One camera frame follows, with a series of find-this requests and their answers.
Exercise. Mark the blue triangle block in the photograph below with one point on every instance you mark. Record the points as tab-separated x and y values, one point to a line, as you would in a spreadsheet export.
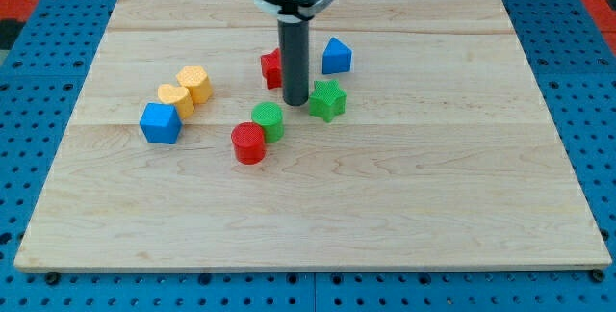
336	57

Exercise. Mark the blue cube block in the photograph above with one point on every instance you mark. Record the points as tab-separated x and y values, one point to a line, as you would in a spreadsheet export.
160	123

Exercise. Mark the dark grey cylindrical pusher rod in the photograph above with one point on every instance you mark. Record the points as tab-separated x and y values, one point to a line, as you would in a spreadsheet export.
293	41

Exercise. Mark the light wooden board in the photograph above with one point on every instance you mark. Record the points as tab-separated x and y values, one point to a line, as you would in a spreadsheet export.
445	159

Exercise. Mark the green cylinder block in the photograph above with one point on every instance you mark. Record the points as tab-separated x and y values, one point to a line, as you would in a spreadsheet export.
269	116

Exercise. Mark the yellow hexagon block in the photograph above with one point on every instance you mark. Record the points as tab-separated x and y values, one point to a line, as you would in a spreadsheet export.
196	79

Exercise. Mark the yellow heart block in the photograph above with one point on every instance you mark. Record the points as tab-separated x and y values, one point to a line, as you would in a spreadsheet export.
177	96

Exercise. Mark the red star block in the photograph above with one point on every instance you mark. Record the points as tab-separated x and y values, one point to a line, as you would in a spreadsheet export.
271	69

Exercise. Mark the green star block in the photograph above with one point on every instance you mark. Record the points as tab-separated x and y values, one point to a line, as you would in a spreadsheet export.
328	100

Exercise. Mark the red cylinder block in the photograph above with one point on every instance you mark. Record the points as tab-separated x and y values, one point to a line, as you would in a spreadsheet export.
248	139

